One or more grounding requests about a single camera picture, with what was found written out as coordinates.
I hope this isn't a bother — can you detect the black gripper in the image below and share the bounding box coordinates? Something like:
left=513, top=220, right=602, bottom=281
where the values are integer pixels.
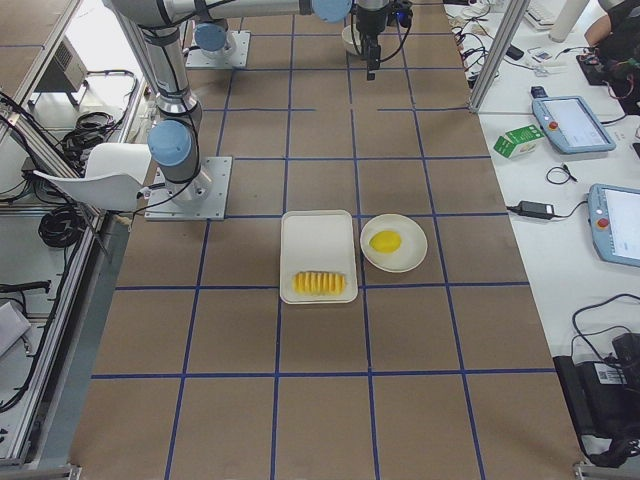
left=355, top=0, right=413, bottom=81

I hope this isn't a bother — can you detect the white ceramic bowl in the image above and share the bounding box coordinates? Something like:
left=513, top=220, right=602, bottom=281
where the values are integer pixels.
left=341, top=25, right=361, bottom=56

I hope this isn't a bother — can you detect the yellow lemon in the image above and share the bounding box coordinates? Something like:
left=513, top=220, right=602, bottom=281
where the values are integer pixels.
left=369, top=230, right=402, bottom=254

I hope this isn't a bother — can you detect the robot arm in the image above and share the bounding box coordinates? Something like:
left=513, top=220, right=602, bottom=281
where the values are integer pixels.
left=106, top=1, right=412, bottom=203

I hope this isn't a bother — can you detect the green white carton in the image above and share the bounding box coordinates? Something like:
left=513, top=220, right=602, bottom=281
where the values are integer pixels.
left=493, top=124, right=545, bottom=158

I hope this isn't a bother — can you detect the cream round plate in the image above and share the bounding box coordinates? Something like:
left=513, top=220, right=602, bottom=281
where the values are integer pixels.
left=360, top=214, right=428, bottom=273

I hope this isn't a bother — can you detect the far blue teach pendant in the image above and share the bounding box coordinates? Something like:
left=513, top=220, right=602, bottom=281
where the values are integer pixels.
left=531, top=96, right=616, bottom=154

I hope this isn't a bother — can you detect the blue teach pendant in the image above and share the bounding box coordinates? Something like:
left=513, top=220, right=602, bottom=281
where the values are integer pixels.
left=587, top=184, right=639, bottom=267
left=531, top=96, right=616, bottom=154

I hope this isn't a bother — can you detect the cream rectangular tray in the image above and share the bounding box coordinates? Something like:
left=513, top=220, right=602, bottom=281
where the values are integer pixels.
left=280, top=210, right=358, bottom=304

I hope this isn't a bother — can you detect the black power adapter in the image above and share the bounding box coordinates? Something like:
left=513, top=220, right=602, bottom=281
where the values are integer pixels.
left=507, top=200, right=555, bottom=220

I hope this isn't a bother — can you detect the sliced yellow fruit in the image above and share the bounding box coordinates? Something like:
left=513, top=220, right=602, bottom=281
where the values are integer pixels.
left=292, top=271, right=346, bottom=296

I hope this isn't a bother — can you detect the near blue teach pendant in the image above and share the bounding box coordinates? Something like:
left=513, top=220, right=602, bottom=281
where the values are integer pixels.
left=587, top=184, right=639, bottom=267

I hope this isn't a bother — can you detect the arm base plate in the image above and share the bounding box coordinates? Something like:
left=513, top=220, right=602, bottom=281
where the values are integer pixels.
left=186, top=30, right=251, bottom=70
left=144, top=157, right=233, bottom=221

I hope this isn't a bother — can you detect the aluminium frame post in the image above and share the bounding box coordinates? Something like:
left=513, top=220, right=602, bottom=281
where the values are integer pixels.
left=469, top=0, right=530, bottom=113

